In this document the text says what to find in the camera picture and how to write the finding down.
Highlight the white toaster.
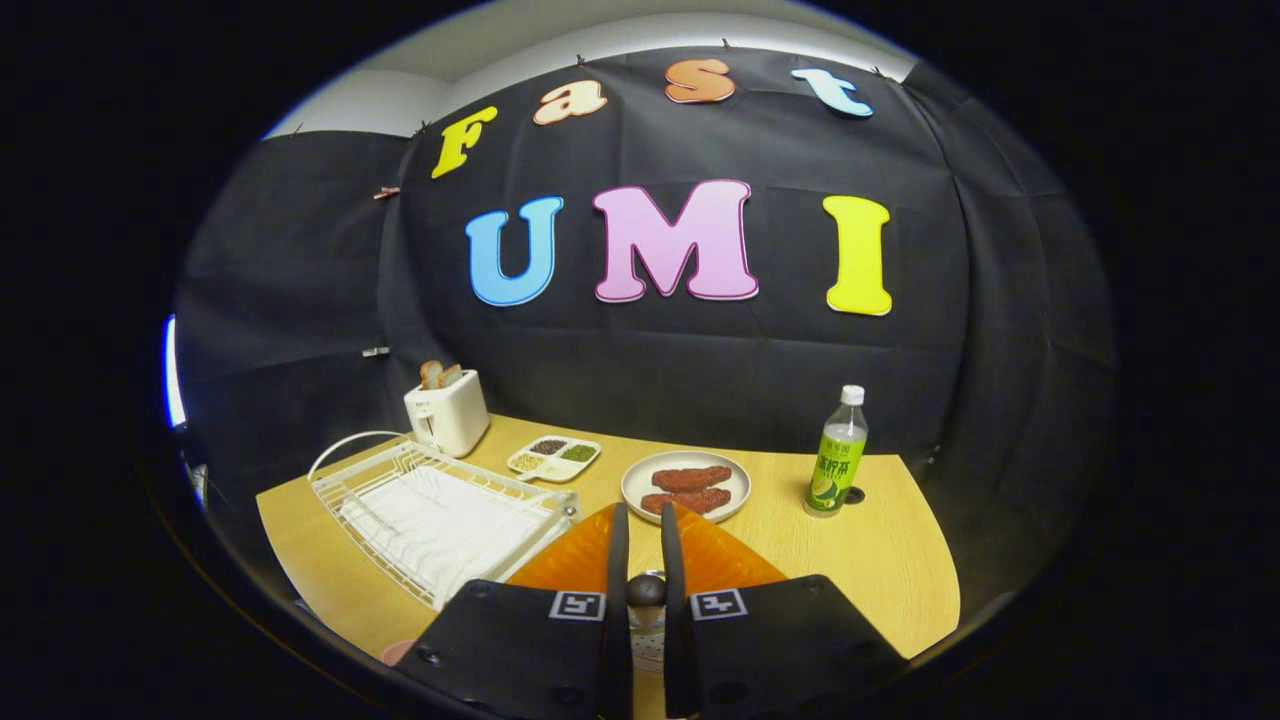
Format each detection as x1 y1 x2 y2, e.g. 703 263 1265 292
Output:
404 369 491 459

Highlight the brown meat piece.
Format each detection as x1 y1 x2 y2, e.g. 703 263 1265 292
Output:
641 488 732 517
652 465 733 493

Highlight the white wire dish rack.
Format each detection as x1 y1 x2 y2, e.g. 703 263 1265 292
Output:
307 431 581 611

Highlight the white round plate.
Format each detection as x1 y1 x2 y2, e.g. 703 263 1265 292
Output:
621 451 752 525

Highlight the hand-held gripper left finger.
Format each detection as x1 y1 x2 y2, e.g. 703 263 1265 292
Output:
393 502 634 720

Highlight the white divided bean dish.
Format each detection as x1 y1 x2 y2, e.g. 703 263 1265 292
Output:
507 436 602 484

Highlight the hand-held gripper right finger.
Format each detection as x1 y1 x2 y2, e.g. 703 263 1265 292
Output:
660 502 909 720

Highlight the white drip tray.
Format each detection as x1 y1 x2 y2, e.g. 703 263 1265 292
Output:
340 465 561 601

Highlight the green label drink bottle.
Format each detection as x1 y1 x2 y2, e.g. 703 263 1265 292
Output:
804 385 869 518

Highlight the metal wire basket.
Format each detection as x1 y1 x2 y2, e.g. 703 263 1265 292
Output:
632 605 666 673

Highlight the black backdrop cloth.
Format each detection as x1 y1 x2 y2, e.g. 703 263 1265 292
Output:
175 45 1118 601

